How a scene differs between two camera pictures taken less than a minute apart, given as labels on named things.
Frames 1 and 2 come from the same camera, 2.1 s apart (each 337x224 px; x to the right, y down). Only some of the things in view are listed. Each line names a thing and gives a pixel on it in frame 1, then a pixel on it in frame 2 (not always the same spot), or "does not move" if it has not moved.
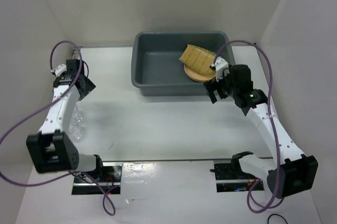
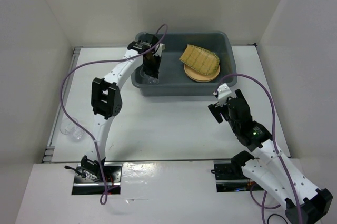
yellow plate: x=198 y=76 does not move
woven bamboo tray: x=199 y=59 does not move
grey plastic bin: x=156 y=69 does not move
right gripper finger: x=210 y=87 → x=217 y=111
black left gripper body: x=89 y=87 → x=151 y=67
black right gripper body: x=226 y=87 → x=234 y=126
